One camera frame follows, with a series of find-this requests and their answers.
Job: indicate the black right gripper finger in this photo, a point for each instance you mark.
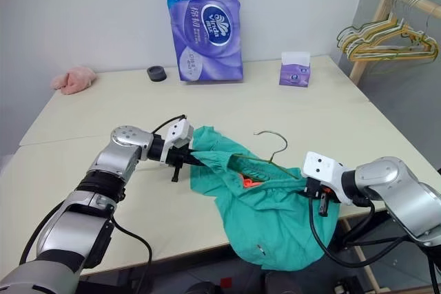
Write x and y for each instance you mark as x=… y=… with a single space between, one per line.
x=323 y=206

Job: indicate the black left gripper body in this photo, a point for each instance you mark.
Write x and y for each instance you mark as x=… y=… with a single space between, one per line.
x=180 y=158

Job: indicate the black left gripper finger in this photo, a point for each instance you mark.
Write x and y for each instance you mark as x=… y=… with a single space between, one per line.
x=176 y=174
x=193 y=159

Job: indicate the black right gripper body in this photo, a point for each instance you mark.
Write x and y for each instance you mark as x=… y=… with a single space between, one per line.
x=315 y=189

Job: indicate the green shorts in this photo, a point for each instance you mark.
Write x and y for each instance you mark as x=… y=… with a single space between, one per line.
x=275 y=225

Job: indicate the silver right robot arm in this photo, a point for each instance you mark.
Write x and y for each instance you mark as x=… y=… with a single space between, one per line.
x=396 y=190

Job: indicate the black round container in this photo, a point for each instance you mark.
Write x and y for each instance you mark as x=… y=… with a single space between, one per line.
x=156 y=73

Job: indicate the small purple tissue pack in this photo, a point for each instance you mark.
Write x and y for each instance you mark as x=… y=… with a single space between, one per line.
x=294 y=75

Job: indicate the small red block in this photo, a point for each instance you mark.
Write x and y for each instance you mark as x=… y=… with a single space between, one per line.
x=226 y=282

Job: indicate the large purple tissue bag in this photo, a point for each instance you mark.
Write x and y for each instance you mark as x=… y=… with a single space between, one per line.
x=206 y=32

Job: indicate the pink cloth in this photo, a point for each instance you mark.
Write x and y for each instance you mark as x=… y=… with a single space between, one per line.
x=74 y=80

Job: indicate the wooden clothes rack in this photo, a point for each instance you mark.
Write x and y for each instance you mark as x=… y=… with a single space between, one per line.
x=384 y=8

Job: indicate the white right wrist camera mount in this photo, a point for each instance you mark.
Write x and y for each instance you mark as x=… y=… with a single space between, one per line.
x=322 y=168

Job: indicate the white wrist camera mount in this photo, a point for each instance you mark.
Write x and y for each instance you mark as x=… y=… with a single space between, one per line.
x=181 y=134
x=322 y=168

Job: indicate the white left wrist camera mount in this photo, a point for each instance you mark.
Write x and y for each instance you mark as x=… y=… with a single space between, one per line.
x=181 y=134

